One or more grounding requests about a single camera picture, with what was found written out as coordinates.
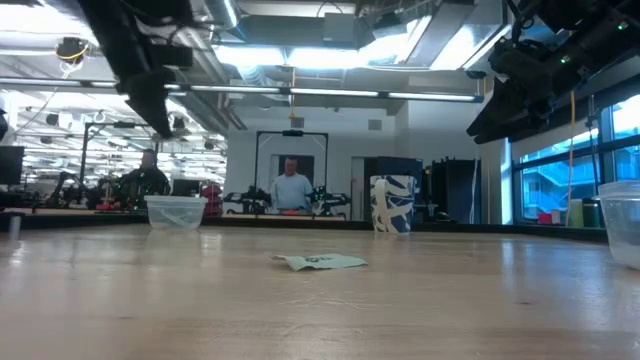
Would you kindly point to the grey square wall speaker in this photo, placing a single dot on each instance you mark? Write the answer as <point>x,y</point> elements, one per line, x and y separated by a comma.
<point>297,122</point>
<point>375,124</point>

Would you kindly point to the small black monitor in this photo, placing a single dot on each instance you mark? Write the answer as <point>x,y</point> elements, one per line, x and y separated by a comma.
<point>186,186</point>

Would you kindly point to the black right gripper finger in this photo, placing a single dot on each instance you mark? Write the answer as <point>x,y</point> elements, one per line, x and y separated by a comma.
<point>500,115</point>
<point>510,132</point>

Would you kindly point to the thin black stand pole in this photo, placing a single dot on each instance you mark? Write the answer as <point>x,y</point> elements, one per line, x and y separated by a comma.
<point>593,160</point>

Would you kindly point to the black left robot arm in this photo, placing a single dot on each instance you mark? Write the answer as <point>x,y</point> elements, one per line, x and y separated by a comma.
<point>115,30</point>

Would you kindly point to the black background robot arm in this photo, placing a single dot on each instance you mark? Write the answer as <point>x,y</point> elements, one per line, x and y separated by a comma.
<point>330,200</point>
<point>247,200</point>

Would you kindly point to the black round ceiling fixture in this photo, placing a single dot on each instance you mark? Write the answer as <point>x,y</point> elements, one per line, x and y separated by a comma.
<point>71,50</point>

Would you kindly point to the blue white patterned paper cup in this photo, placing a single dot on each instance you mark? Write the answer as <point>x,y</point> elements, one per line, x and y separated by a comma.
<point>392,205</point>

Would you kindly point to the dark green container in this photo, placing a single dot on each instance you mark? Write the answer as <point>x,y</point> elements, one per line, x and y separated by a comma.
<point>591,214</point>

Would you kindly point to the clear plastic bowl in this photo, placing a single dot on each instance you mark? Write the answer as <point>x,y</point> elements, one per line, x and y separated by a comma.
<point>175,205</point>

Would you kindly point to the black background rig frame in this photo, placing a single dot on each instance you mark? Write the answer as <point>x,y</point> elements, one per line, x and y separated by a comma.
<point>107,125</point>
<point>291,133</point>

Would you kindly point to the dark blue cabinet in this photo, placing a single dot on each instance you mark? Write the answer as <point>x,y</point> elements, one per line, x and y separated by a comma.
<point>395,166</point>

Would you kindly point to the person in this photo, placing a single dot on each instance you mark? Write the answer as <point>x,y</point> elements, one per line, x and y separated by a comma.
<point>291,192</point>
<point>147,182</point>

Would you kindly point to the black background robot arms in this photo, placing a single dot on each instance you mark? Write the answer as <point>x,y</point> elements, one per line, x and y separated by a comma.
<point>75,192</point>

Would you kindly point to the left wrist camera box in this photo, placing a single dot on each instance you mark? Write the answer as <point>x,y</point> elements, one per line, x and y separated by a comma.
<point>172,56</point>

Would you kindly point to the grey ceiling box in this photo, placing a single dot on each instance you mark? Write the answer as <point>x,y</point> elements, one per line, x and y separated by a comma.
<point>340,27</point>

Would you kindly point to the black standing panel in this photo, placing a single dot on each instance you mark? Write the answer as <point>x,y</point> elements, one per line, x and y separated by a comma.
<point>455,190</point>

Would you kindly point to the red small box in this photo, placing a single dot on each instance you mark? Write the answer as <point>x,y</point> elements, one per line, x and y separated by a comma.
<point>545,218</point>

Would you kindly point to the clear plastic cup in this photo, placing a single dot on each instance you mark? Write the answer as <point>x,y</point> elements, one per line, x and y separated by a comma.
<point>622,225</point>

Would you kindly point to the long ceiling light bar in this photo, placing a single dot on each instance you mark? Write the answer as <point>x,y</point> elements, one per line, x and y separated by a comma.
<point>330,92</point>

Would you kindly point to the light green container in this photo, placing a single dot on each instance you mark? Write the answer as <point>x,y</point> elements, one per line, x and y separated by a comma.
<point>576,214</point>

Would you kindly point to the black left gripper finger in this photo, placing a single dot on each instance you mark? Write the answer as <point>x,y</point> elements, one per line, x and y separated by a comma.
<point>142,114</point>
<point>159,115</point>

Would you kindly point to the red background object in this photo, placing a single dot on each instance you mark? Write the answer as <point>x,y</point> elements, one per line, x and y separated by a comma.
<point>213,200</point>

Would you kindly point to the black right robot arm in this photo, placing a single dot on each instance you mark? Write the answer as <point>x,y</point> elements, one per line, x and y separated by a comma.
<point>600,35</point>

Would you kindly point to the silver ventilation duct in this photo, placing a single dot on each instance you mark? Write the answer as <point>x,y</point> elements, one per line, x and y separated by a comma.
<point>222,12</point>

